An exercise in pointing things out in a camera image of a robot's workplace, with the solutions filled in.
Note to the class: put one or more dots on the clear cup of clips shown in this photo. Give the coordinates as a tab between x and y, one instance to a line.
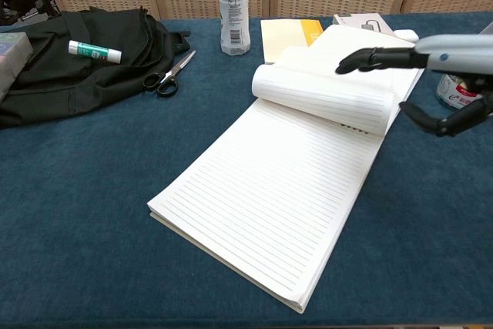
454	92

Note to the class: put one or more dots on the white bottle yellow cap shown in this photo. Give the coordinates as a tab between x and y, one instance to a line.
233	9

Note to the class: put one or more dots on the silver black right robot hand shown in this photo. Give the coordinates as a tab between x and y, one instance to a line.
454	53

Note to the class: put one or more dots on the blue felt table mat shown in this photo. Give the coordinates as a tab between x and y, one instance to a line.
96	209

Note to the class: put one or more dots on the white earbuds case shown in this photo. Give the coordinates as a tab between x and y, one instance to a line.
406	34

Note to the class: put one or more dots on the black backpack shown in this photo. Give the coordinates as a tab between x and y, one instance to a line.
77	74

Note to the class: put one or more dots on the white usb hub box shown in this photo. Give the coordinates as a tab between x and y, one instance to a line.
366	21

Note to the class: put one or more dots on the white green glue stick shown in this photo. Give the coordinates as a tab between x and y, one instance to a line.
94	51

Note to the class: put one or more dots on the white yellow notebook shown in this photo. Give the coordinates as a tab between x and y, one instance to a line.
281	38

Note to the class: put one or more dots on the beige cover spiral notepad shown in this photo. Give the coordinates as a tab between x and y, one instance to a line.
277	190

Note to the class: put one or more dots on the multicolour tissue pack bundle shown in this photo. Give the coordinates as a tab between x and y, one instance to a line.
11	55

